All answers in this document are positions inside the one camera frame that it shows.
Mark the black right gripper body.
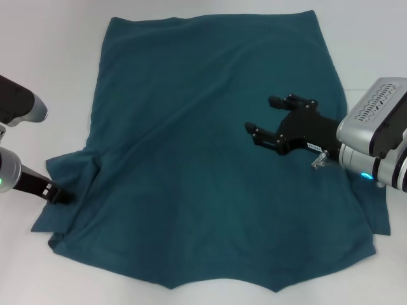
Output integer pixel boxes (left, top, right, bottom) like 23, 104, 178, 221
277, 100, 343, 159

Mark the teal blue shirt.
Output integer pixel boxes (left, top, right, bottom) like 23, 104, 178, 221
31, 9, 391, 292

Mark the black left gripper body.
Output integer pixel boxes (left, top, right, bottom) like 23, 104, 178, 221
11, 162, 54, 201

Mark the silver stud on right gripper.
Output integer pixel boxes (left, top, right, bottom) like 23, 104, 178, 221
310, 151, 329, 169

